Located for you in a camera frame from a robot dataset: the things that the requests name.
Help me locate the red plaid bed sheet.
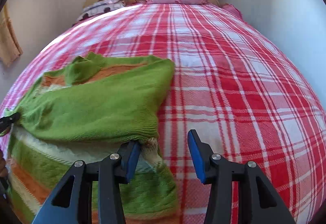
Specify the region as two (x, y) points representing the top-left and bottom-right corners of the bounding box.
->
(1, 4), (325, 223)

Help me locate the pink blanket edge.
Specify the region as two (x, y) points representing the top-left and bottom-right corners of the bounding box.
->
(222, 4), (243, 20)

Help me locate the green striped knit sweater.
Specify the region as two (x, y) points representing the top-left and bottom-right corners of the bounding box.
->
(6, 53), (178, 223)

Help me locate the yellow side window curtain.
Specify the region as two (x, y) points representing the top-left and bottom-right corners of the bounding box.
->
(0, 4), (23, 67)

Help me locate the white patterned pillow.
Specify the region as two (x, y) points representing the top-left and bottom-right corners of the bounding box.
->
(77, 0), (127, 22)

